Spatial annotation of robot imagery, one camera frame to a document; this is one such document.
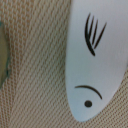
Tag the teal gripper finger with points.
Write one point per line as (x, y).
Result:
(4, 55)

